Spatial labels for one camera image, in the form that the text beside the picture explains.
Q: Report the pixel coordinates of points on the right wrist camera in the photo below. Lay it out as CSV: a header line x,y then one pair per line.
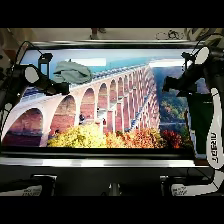
x,y
188,59

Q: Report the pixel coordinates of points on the grey-green garment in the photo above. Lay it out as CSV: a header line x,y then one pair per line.
x,y
74,72

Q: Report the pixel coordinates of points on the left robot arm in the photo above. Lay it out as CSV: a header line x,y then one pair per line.
x,y
20,78

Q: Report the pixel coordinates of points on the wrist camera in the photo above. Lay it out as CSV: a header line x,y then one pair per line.
x,y
44,61
188,59

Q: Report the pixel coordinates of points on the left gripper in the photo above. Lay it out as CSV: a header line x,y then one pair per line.
x,y
59,88

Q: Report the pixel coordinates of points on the dark green garment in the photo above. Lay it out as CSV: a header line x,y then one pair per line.
x,y
200,123

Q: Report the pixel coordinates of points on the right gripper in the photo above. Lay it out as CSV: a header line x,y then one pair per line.
x,y
174,85

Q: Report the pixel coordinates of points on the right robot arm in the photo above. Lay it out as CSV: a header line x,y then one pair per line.
x,y
217,126

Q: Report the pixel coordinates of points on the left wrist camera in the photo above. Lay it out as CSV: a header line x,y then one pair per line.
x,y
44,61

